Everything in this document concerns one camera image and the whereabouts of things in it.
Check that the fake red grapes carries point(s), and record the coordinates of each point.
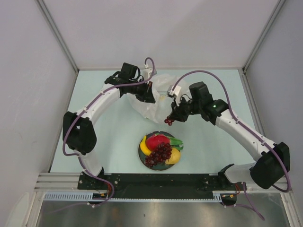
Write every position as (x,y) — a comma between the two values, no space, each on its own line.
(159,155)

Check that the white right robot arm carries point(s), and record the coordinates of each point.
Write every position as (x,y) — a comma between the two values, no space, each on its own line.
(271,160)

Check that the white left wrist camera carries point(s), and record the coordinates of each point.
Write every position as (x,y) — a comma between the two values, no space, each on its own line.
(148,72)

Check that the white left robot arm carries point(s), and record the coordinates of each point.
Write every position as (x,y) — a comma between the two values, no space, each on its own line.
(78,134)

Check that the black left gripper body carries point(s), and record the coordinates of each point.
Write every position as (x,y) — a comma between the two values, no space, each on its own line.
(138,90)

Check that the small red grape cluster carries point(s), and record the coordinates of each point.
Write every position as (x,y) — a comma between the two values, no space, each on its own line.
(169,121)

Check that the white plastic bag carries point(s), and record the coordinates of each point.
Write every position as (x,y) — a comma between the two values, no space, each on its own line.
(158,111)

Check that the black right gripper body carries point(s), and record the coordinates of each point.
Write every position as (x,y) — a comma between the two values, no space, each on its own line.
(183,111)

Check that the aluminium frame rail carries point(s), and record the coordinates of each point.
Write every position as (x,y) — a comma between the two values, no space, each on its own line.
(69,182)

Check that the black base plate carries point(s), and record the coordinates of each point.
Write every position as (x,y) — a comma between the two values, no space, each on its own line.
(162,186)

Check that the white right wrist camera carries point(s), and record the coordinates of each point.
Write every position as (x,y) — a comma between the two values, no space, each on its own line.
(175,93)

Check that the blue ceramic plate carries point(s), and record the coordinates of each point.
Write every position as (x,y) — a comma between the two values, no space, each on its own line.
(158,167)

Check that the fake yellow banana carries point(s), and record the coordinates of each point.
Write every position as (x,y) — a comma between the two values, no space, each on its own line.
(145,150)

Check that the fake watermelon slice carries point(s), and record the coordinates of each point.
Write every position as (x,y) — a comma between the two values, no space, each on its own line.
(156,139)

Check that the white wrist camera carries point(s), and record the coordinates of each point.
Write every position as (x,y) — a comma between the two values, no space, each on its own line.
(148,72)
(175,93)

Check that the fake yellow lemon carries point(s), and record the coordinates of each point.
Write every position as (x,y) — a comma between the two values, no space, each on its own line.
(174,158)

